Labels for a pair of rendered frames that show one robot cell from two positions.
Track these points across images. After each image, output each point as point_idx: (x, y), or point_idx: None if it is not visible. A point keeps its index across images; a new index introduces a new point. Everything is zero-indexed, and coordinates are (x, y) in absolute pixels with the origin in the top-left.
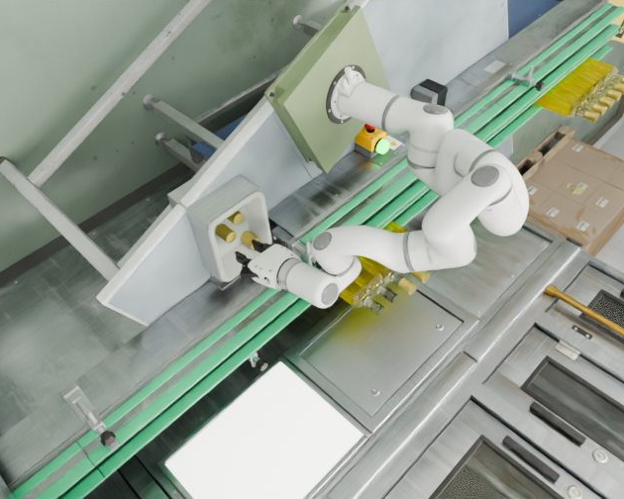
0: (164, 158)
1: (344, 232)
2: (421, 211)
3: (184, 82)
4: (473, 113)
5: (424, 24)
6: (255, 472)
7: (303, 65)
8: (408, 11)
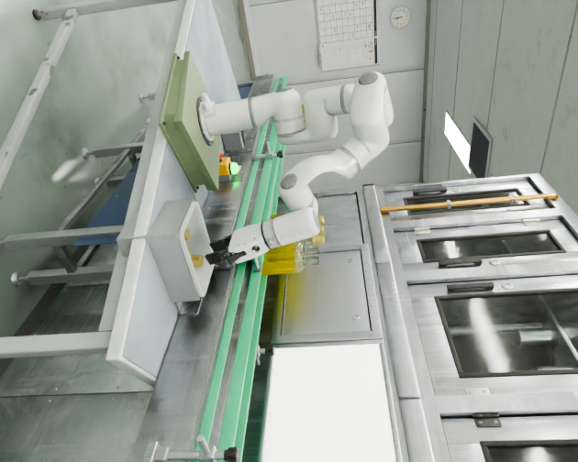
0: (27, 298)
1: (300, 166)
2: None
3: (18, 219)
4: (264, 138)
5: (210, 84)
6: (338, 427)
7: (176, 95)
8: (202, 71)
